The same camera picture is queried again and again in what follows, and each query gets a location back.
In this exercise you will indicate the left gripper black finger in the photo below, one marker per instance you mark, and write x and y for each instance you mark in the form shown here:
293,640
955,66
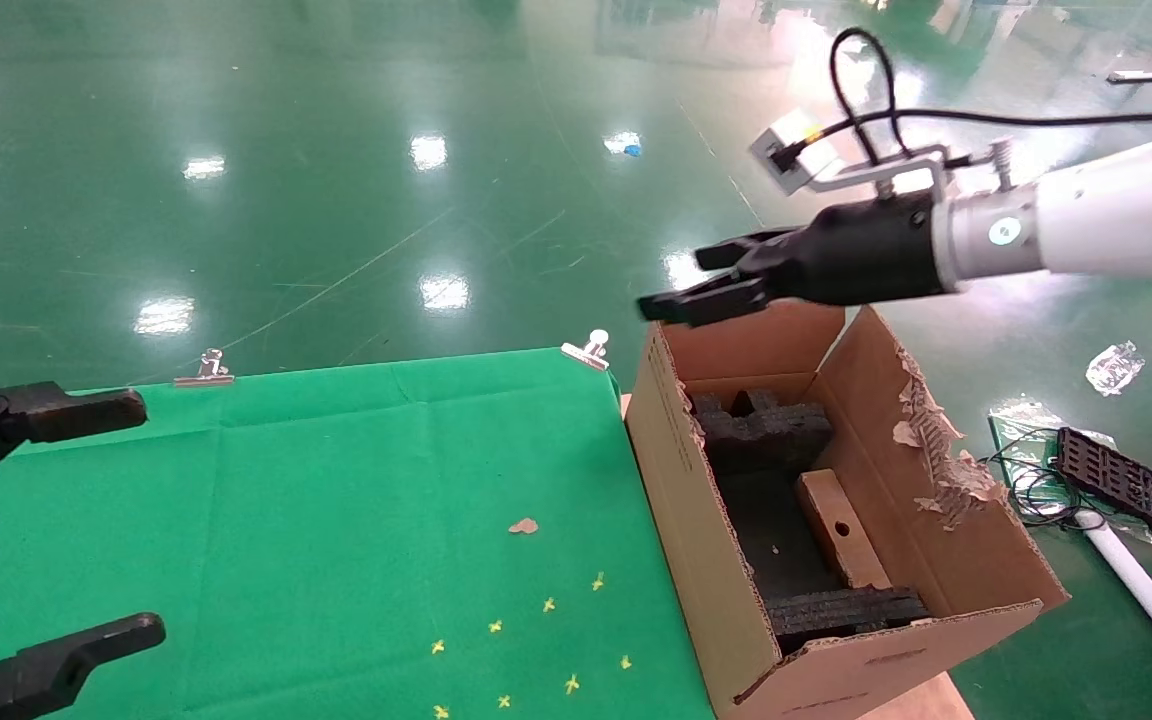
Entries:
56,412
56,660

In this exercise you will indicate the silver camera mounting bracket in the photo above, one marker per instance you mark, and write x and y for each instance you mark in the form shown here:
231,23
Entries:
866,175

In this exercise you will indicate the small brown cardboard scrap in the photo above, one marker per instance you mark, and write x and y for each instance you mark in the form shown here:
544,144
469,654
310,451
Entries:
523,526

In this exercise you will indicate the silver binder clip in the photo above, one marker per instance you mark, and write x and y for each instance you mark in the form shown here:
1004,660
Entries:
591,350
204,370

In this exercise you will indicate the notched black foam block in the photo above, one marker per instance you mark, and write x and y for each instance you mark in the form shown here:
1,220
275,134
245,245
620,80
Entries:
766,435

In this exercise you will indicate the green table cloth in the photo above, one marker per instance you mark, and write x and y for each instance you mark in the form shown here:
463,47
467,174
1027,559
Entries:
286,500

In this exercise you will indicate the black perforated grid tray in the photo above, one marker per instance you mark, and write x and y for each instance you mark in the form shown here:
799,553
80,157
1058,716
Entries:
1126,485

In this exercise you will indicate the white metal stand tube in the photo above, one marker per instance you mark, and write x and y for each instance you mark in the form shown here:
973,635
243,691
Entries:
1136,580

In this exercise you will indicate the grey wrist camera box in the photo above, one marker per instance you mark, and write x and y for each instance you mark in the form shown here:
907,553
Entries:
798,167

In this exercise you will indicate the black foam bottom liner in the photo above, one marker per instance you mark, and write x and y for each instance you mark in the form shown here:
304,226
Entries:
766,530

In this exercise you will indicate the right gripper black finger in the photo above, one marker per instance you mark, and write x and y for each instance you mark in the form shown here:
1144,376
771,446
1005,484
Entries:
736,252
701,303

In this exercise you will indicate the large open cardboard carton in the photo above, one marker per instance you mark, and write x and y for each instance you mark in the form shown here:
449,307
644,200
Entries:
696,520

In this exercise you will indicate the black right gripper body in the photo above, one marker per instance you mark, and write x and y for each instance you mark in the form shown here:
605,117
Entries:
856,255

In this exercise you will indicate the crumpled clear plastic wrap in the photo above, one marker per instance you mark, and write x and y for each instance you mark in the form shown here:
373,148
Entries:
1114,367

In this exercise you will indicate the clear plastic bag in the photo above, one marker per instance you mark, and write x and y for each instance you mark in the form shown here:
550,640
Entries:
1021,415

